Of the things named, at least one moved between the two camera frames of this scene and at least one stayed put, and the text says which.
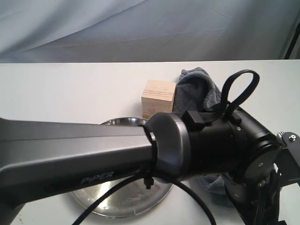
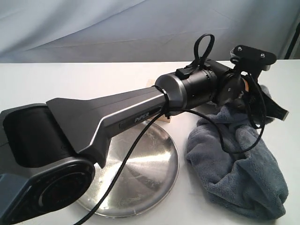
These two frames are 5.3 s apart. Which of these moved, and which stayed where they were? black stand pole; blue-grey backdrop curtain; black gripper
Moved: black gripper
Stayed: blue-grey backdrop curtain; black stand pole
